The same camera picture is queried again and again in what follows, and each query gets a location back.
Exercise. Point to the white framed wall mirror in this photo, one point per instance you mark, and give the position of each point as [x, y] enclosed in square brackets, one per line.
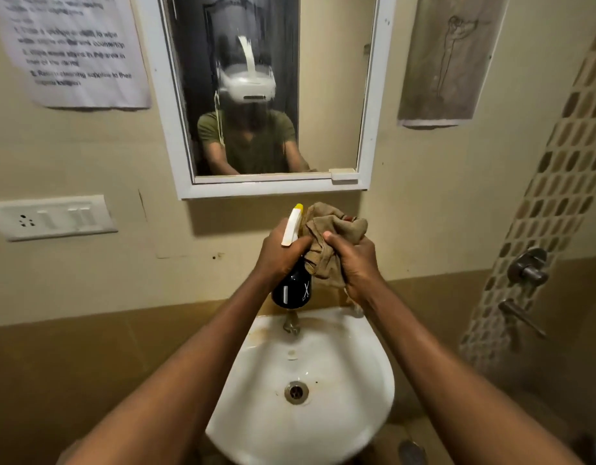
[274, 91]

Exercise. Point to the white wall switch board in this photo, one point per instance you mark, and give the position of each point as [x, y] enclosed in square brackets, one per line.
[51, 217]

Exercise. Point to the person's right hand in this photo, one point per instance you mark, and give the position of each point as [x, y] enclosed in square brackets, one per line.
[358, 266]

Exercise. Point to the metal sink drain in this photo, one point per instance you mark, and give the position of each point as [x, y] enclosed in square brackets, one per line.
[296, 392]

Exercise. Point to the person's left hand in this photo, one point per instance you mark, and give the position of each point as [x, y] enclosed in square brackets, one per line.
[277, 254]

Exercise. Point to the person's left forearm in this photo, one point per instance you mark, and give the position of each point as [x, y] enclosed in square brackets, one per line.
[181, 377]

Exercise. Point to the person's right thumb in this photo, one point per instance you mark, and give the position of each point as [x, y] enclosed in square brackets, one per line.
[336, 240]

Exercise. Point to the black spray bottle white nozzle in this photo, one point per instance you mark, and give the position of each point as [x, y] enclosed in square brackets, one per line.
[292, 266]

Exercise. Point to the paper sketch drawing poster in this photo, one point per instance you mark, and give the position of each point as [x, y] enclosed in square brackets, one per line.
[448, 58]

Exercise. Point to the person's right forearm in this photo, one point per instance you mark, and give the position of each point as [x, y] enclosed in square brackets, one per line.
[453, 382]

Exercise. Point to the brown cleaning cloth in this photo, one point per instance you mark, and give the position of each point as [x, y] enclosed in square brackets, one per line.
[329, 242]

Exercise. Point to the white wash basin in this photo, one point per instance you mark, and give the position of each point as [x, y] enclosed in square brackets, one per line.
[303, 387]

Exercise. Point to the metal shower valve knob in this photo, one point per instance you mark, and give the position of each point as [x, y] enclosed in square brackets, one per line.
[528, 267]

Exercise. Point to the white printed instruction sheet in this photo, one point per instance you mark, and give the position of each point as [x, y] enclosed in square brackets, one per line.
[75, 48]

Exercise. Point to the metal basin tap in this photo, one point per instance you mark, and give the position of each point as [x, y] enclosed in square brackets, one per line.
[291, 323]

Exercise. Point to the person's left thumb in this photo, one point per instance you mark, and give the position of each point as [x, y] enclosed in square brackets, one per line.
[302, 244]

